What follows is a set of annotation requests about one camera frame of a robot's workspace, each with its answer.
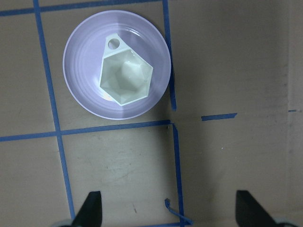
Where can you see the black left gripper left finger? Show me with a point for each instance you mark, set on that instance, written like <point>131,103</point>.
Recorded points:
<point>90,214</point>

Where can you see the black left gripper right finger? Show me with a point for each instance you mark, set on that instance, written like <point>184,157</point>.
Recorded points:
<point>249,213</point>

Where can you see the white faceted cup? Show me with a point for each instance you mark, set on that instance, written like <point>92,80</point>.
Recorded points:
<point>125,76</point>

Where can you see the lavender plate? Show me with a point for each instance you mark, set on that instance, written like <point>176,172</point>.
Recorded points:
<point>82,60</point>

